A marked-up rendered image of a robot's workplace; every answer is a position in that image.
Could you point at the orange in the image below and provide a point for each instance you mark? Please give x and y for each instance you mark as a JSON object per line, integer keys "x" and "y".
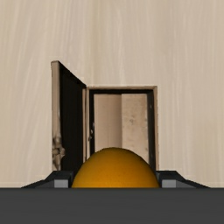
{"x": 115, "y": 170}

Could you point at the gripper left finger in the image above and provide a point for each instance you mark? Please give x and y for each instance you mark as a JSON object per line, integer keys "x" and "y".
{"x": 59, "y": 178}

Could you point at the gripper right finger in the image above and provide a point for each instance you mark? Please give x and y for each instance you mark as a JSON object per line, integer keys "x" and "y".
{"x": 170, "y": 178}

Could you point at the wooden box lid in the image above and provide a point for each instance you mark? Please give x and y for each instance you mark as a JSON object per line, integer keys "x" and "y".
{"x": 68, "y": 122}

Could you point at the wooden box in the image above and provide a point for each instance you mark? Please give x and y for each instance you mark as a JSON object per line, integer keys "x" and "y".
{"x": 125, "y": 122}

